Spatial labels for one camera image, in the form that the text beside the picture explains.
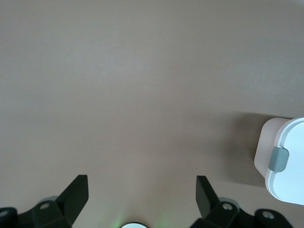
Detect white plastic box lid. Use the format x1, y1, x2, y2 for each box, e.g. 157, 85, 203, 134
265, 117, 304, 207

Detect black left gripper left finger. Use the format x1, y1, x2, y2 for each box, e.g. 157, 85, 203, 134
0, 175, 89, 228

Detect grey lid latch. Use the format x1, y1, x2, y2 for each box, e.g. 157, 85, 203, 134
268, 146, 289, 171

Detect brown table mat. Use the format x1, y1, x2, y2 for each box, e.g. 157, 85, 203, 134
0, 0, 304, 228

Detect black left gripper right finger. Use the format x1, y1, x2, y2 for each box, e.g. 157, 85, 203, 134
190, 175, 293, 228

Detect pink plastic storage box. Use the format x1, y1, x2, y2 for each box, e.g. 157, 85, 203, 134
253, 117, 292, 181

